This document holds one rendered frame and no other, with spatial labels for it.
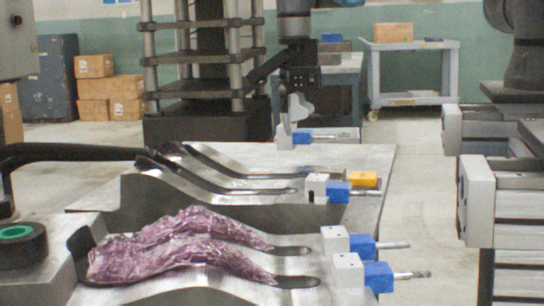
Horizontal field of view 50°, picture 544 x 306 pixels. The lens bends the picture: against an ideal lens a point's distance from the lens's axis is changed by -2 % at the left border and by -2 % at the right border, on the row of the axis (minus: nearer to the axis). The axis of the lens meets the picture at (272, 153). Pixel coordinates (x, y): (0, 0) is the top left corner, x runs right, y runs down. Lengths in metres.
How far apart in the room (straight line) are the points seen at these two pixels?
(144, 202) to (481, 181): 0.60
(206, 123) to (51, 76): 3.37
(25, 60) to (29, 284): 1.04
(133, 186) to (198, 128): 3.96
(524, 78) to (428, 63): 6.22
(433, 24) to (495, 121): 6.21
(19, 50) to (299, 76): 0.77
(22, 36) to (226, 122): 3.42
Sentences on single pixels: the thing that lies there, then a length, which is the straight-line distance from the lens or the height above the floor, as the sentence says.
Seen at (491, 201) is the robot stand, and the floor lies 0.97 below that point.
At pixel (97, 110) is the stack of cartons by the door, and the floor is 0.15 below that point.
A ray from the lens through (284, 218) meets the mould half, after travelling 1.02.
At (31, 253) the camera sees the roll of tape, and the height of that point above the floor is 0.92.
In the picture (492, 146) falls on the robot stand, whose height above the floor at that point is 0.93.
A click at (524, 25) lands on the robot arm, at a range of 1.28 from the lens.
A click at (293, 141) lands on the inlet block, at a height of 0.92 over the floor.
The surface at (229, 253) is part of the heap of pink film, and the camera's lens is 0.78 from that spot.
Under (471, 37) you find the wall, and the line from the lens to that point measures 7.50.
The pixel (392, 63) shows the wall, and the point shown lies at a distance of 7.43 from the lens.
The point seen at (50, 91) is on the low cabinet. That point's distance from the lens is 8.00.
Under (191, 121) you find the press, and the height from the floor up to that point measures 0.37.
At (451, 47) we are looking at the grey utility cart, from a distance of 6.85.
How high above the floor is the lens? 1.19
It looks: 13 degrees down
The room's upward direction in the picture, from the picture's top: 2 degrees counter-clockwise
